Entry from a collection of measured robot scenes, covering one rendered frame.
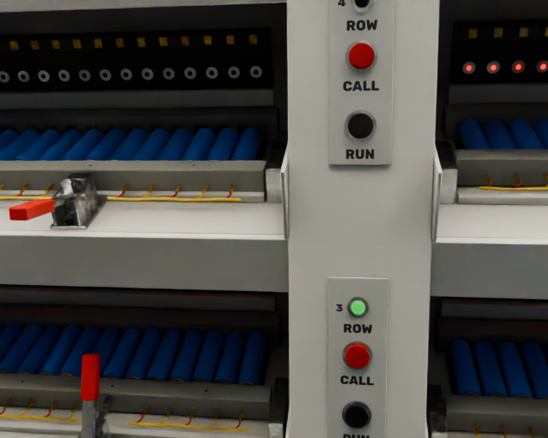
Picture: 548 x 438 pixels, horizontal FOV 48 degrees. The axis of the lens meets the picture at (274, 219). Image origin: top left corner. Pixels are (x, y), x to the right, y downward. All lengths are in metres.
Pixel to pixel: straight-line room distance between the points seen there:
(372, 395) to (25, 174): 0.31
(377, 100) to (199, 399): 0.28
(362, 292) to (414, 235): 0.05
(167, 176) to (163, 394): 0.19
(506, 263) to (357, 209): 0.10
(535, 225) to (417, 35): 0.15
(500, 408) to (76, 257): 0.34
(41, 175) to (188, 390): 0.21
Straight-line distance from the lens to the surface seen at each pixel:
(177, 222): 0.45
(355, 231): 0.41
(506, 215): 0.45
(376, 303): 0.42
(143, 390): 0.55
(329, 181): 0.40
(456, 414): 0.53
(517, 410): 0.53
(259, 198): 0.46
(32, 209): 0.41
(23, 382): 0.59
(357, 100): 0.40
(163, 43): 0.58
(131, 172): 0.48
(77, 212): 0.45
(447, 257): 0.42
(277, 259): 0.42
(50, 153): 0.55
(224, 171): 0.46
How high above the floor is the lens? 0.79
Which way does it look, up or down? 9 degrees down
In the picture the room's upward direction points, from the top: 1 degrees counter-clockwise
